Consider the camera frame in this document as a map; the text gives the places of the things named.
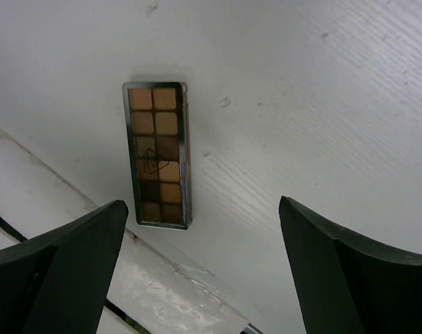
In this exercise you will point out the eyeshadow palette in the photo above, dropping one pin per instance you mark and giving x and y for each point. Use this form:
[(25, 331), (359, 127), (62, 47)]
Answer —
[(156, 116)]

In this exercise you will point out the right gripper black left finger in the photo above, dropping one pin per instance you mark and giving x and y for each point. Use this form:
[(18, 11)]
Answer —
[(58, 282)]

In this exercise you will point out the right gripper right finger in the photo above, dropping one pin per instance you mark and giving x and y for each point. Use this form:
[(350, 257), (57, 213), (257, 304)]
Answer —
[(346, 282)]

